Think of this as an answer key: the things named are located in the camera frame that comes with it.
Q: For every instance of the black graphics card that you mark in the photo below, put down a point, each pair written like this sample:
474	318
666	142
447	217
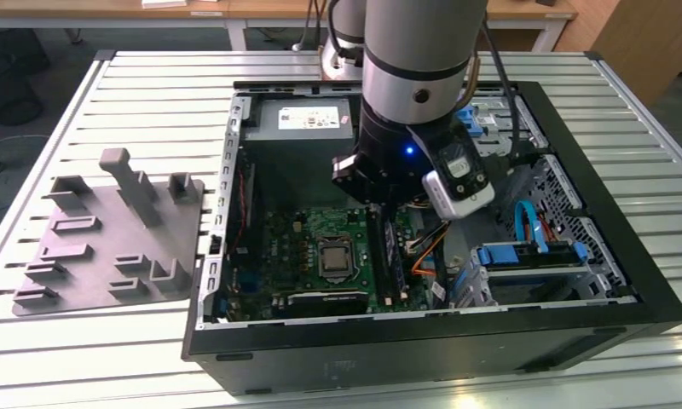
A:
327	302

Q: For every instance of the CPU socket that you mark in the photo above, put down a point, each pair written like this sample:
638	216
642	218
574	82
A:
334	279

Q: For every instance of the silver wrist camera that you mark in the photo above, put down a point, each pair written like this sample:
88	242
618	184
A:
461	187

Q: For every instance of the grey power supply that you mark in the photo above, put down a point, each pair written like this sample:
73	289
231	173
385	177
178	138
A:
284	170

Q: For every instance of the wooden desk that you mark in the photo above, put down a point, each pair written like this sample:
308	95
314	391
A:
91	10

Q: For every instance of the wooden cabinet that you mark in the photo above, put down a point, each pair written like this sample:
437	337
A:
653	42

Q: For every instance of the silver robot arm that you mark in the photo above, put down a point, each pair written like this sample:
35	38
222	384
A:
415	51

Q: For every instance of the blue drive latch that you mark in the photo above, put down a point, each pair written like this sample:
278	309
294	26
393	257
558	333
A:
465	116

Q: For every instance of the grey parts rack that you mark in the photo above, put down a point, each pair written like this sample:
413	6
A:
119	238

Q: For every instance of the hard disk in blue carrier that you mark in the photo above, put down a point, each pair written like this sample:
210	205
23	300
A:
503	255

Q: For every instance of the white box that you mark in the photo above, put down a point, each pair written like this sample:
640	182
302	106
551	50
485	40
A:
164	3

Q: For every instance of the grey metal disk bay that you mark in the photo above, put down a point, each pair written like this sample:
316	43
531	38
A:
539	272

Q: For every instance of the black chair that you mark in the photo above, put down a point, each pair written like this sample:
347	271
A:
11	76

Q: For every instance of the silver CPU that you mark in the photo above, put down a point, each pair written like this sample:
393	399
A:
336	260

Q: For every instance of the grey metal drive cage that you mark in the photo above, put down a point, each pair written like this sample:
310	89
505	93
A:
491	150

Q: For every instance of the green motherboard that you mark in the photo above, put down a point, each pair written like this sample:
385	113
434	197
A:
284	255

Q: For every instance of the black PC case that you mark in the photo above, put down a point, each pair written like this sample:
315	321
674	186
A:
431	349

